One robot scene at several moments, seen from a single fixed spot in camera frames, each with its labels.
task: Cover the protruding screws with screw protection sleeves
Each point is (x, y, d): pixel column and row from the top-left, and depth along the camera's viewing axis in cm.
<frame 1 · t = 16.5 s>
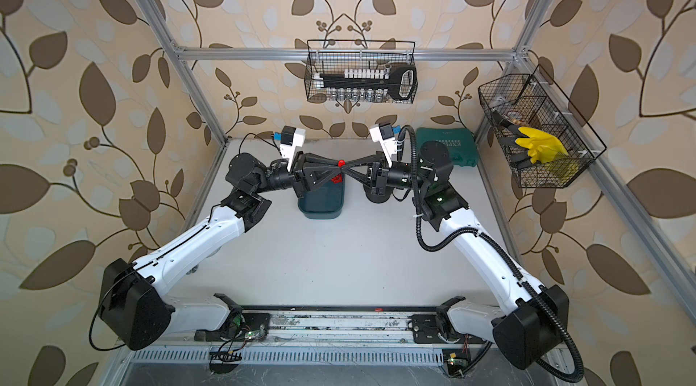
left hand: (331, 167, 58), fingers closed
right hand: (340, 169, 60), fingers closed
dark teal plastic tray: (324, 202, 99), point 4 cm above the table

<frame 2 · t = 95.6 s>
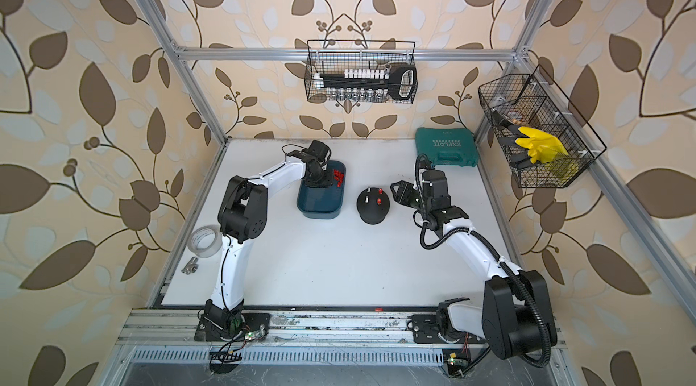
left hand: (326, 178, 103), fingers closed
right hand: (396, 187, 86), fingers open
black dome screw fixture: (372, 205, 92), point 9 cm above the table
red sleeve on screw: (379, 201, 89), point 13 cm above the table
clear tape roll: (205, 241, 93), on the table
small metal bracket: (191, 266, 86), point 2 cm above the table
the other named things where they were.

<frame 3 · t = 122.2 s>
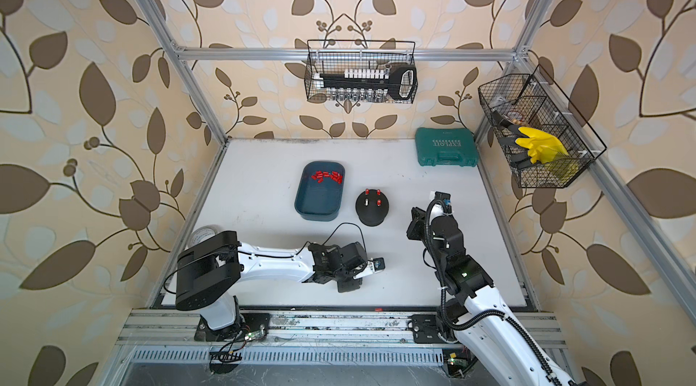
left hand: (358, 269, 84), fingers closed
right hand: (412, 210, 78), fingers closed
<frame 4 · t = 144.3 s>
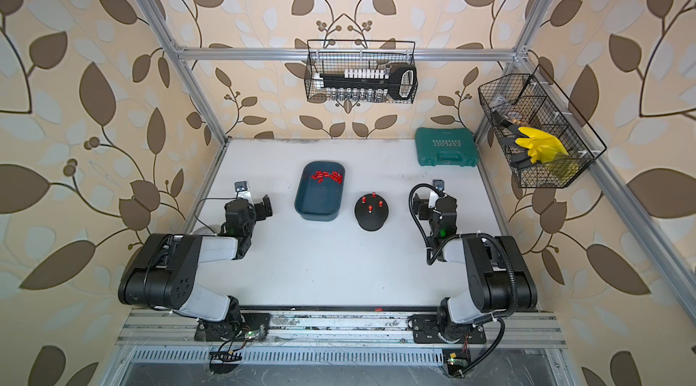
left hand: (247, 195, 93), fingers open
right hand: (431, 195, 93), fingers open
red screw sleeve: (363, 199, 90), point 13 cm above the table
